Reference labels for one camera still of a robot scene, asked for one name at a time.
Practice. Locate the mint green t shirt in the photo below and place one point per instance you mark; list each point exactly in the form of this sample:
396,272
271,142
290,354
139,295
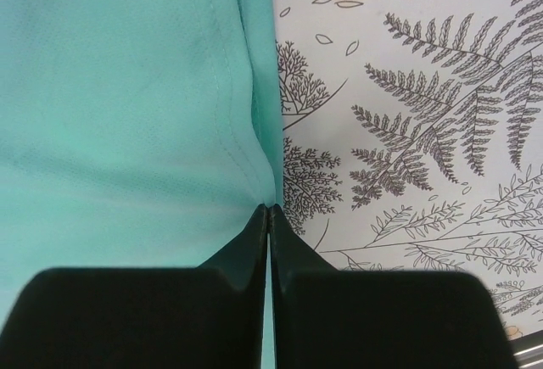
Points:
134,133

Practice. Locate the floral table mat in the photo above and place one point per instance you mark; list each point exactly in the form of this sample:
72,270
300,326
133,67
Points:
413,139

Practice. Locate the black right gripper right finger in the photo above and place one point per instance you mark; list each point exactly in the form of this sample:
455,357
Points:
328,318

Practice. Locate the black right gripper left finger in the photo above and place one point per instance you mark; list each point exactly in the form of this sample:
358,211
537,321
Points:
210,316

